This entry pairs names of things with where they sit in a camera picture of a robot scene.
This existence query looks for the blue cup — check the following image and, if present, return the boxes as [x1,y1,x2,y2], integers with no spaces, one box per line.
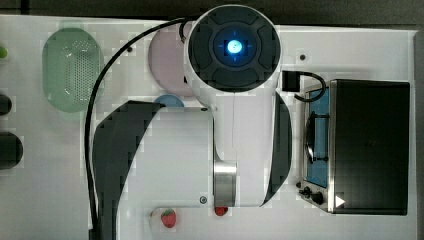
[154,94,184,107]

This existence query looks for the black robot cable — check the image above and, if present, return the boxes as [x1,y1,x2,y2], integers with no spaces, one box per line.
[83,16,201,240]

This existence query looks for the pale pink plate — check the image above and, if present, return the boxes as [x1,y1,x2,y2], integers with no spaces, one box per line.
[148,24,193,97]

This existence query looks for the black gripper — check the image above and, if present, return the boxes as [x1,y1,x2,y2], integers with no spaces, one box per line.
[282,71,300,92]

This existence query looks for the green toy pepper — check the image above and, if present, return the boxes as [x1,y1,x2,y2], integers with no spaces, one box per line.
[0,47,8,59]

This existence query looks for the small red tomato toy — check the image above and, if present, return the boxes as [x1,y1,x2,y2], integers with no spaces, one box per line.
[214,206,228,216]

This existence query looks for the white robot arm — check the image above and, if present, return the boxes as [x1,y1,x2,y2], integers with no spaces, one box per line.
[91,5,292,240]

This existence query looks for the green perforated colander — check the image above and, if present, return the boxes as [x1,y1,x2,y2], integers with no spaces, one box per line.
[42,28,103,113]

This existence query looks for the black steel toaster oven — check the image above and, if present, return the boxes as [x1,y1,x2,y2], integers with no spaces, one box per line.
[298,79,410,216]

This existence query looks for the strawberry toy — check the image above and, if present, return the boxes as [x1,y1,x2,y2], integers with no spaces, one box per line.
[161,209,177,228]

